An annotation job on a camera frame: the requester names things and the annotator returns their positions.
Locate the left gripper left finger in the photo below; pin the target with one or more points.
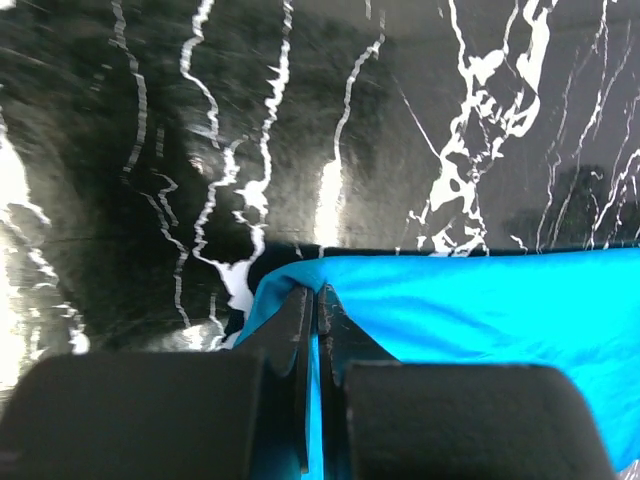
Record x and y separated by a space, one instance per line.
231 414

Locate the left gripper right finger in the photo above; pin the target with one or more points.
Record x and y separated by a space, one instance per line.
383 418

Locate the blue t-shirt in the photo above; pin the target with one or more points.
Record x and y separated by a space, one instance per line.
575 311

